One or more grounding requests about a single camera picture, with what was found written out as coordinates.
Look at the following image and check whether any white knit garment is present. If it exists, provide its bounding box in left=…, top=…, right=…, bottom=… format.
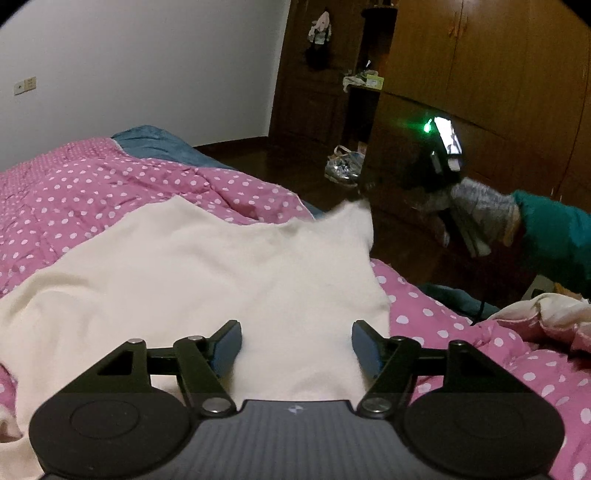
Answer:
left=0, top=195, right=392, bottom=480

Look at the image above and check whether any hanging stuffed toy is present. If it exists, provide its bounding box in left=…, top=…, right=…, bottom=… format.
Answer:
left=307, top=10, right=334, bottom=47

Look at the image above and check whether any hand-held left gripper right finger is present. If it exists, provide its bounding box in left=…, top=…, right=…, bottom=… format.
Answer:
left=351, top=320, right=502, bottom=417

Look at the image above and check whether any wooden wardrobe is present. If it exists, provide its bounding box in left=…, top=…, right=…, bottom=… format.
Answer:
left=269, top=0, right=591, bottom=296

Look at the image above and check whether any person's right hand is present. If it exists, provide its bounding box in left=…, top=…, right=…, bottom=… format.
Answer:
left=418, top=178, right=522, bottom=247

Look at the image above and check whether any clutter on wooden shelf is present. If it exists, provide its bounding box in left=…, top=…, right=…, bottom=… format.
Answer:
left=342, top=69, right=385, bottom=93

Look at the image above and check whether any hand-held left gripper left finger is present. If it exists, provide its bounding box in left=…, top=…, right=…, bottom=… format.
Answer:
left=93, top=320, right=243, bottom=418

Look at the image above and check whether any pink polka-dot blanket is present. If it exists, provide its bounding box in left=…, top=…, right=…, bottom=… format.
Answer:
left=0, top=137, right=591, bottom=480

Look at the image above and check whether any cream cloth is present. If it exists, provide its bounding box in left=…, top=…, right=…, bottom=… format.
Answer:
left=487, top=292, right=591, bottom=356

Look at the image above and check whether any blue blanket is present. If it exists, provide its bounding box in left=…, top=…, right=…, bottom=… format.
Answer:
left=112, top=124, right=241, bottom=171

